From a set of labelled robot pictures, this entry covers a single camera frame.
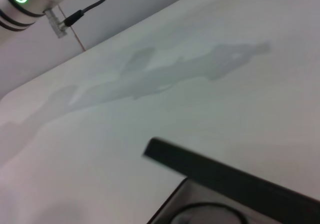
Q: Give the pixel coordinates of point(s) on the black glasses case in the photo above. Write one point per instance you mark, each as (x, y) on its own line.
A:
(225, 176)

